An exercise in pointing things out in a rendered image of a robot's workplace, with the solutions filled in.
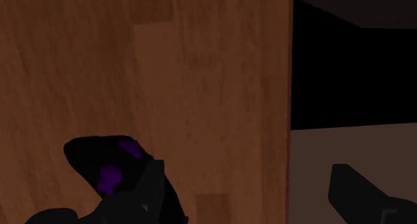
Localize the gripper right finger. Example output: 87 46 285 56
327 163 417 224

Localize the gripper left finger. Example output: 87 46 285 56
25 159 166 224

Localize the black object with purple patches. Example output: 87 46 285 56
63 134 190 224

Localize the brown wooden table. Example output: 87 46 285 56
0 0 294 224

